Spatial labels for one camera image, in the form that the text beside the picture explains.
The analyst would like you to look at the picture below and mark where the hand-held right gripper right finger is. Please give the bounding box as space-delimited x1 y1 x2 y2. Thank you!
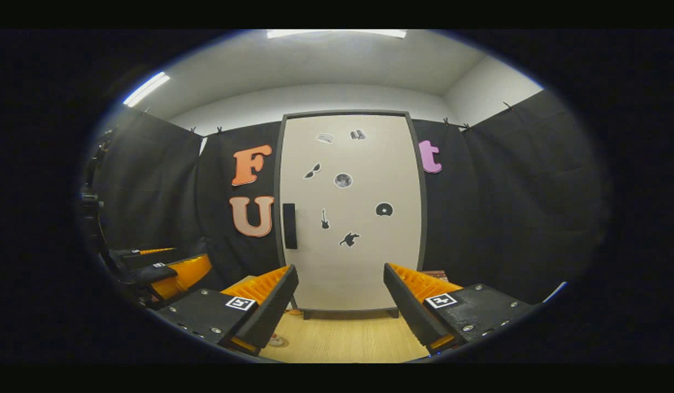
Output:
383 263 537 354

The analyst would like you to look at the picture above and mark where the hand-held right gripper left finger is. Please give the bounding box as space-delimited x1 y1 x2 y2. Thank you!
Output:
157 265 299 356

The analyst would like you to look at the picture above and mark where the beige cabinet door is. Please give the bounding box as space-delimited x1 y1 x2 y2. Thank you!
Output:
280 115 423 312

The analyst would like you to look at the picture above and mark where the black door handle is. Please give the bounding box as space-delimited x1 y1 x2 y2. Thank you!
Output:
283 203 298 250

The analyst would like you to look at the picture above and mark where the grey cabinet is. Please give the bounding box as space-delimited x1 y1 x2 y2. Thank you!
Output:
274 111 428 320

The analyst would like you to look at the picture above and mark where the black backdrop cloth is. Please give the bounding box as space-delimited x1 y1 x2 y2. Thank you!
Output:
83 90 611 314

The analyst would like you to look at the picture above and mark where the narrow ceiling light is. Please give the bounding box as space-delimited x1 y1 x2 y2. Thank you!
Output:
123 71 171 108

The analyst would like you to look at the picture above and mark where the long ceiling light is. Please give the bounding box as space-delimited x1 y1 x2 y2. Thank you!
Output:
267 29 407 39

